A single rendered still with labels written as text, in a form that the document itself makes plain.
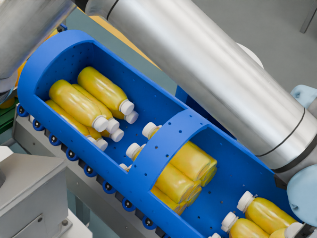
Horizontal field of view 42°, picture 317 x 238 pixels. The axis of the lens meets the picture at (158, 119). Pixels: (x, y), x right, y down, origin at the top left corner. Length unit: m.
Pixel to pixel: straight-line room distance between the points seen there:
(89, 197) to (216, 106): 0.86
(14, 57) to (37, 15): 0.10
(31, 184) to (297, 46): 2.98
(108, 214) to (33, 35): 0.69
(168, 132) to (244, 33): 2.51
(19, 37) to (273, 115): 0.41
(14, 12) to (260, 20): 3.06
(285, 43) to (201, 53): 3.04
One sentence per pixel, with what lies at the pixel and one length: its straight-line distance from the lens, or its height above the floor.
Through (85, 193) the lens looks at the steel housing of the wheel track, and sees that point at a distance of 1.26.
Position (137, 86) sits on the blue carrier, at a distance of 1.22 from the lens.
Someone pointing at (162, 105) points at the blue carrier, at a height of 1.09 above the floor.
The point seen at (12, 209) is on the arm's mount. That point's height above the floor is 1.36.
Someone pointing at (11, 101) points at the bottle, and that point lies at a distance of 1.41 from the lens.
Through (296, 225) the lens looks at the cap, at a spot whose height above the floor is 1.27.
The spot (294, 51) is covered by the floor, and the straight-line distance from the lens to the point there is 3.40.
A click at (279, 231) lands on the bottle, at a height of 1.23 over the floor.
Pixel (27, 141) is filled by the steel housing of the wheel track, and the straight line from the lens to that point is 1.38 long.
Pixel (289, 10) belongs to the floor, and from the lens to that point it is 3.84.
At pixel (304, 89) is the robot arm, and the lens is 0.58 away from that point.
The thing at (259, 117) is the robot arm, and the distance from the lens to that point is 0.43.
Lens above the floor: 1.96
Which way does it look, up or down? 50 degrees down
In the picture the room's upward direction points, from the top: 12 degrees clockwise
